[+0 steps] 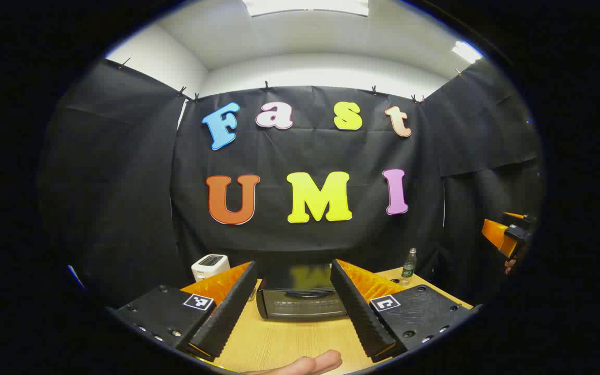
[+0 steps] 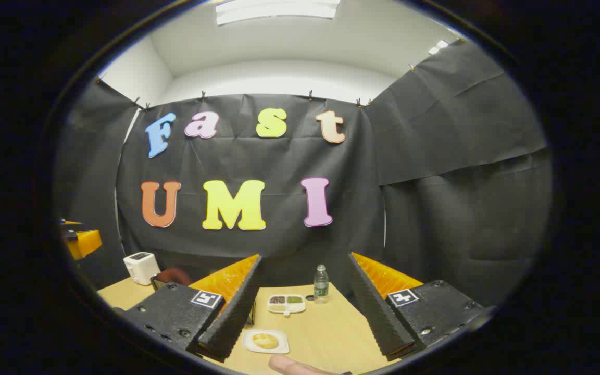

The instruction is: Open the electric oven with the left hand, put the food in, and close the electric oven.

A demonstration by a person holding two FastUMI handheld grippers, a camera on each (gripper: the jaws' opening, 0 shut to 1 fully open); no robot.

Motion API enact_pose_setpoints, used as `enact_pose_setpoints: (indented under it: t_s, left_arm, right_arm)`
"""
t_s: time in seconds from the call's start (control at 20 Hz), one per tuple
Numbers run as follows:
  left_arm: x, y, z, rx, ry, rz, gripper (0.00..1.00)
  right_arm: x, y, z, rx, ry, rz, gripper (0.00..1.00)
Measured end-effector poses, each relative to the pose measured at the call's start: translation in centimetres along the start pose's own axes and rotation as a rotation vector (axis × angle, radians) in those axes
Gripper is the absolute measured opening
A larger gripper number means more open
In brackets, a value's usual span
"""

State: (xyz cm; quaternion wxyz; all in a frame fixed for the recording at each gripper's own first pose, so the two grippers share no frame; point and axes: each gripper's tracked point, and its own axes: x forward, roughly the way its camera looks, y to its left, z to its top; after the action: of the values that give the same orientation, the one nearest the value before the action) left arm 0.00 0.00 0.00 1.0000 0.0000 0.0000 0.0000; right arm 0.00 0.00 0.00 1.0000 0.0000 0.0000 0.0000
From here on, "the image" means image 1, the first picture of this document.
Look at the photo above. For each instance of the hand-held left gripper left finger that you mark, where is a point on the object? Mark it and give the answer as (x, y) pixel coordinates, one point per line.
(227, 312)

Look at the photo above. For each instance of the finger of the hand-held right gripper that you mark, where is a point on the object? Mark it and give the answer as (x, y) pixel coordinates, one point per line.
(519, 216)
(497, 235)

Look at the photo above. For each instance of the large ceiling light panel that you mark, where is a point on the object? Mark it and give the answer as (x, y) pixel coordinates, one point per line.
(305, 6)

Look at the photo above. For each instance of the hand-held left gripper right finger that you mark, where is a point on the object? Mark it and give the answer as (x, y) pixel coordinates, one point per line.
(360, 312)

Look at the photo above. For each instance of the clear plastic water bottle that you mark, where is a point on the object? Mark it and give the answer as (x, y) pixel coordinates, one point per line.
(409, 268)

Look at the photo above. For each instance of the black backdrop cloth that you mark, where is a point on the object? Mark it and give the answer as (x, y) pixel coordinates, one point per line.
(305, 151)

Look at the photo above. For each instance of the white toaster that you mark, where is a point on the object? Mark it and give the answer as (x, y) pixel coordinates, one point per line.
(209, 265)

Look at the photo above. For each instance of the black electric oven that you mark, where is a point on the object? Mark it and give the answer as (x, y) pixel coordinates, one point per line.
(300, 304)

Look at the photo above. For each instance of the small ceiling light panel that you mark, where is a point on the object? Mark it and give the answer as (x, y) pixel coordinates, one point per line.
(466, 52)

